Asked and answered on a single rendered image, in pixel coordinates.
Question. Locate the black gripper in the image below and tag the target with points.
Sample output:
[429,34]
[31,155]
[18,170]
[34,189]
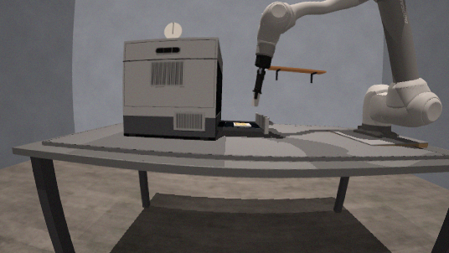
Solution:
[264,62]

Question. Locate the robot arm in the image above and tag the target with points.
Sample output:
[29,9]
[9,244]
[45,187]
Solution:
[408,102]

